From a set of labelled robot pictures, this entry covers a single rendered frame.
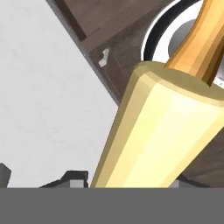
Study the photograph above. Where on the dark grey block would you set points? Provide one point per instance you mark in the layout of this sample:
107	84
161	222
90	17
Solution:
4	176

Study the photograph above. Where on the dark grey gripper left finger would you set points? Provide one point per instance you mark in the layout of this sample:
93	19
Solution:
76	178

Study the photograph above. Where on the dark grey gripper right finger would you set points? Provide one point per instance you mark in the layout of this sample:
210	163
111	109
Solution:
186	183

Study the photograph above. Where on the white and black round thing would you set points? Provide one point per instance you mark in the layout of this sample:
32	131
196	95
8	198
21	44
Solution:
159	43

